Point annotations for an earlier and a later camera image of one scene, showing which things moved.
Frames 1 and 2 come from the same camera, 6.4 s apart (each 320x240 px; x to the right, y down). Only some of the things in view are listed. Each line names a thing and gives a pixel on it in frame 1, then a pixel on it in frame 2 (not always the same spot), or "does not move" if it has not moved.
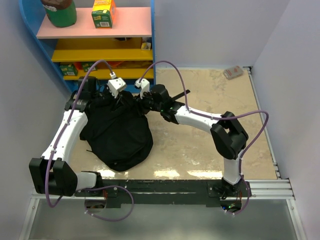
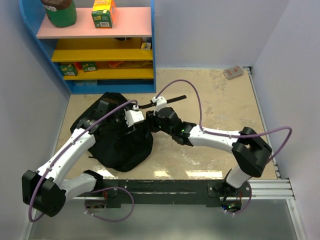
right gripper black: x=141 y=101 to x=151 y=120
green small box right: x=87 y=65 does not move
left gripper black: x=115 y=102 to x=125 y=129
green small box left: x=69 y=70 does not move
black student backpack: x=118 y=130 does not move
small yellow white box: x=146 y=46 does not move
